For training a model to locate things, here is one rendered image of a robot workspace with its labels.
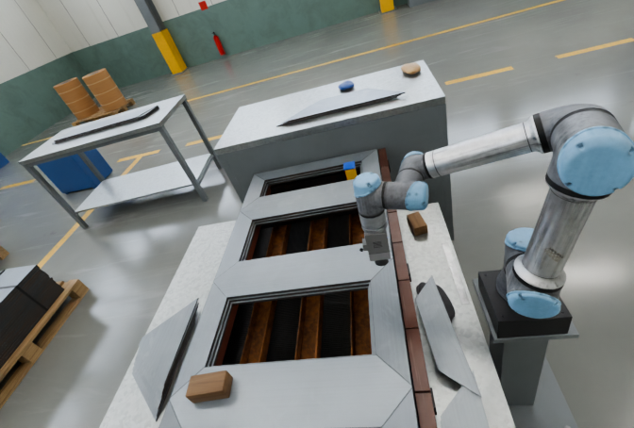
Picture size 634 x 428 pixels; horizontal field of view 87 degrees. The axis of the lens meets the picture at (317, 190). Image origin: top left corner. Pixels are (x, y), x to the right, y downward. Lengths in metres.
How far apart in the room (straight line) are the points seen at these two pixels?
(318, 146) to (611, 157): 1.42
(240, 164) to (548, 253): 1.62
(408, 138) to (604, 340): 1.34
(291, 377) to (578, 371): 1.39
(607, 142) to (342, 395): 0.84
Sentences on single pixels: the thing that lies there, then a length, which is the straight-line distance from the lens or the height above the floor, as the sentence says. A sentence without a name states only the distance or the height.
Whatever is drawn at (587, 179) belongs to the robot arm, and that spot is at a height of 1.34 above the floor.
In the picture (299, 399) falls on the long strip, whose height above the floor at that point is 0.85.
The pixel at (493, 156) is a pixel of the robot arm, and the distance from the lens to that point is 0.94.
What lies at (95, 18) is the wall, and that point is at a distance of 12.03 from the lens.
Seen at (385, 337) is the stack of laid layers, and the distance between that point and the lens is 1.12.
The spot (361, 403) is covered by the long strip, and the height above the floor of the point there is 0.85.
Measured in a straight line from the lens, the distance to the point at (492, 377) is 1.25.
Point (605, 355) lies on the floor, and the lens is 2.15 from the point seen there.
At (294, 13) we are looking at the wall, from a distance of 9.95.
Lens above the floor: 1.82
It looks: 35 degrees down
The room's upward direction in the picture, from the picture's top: 20 degrees counter-clockwise
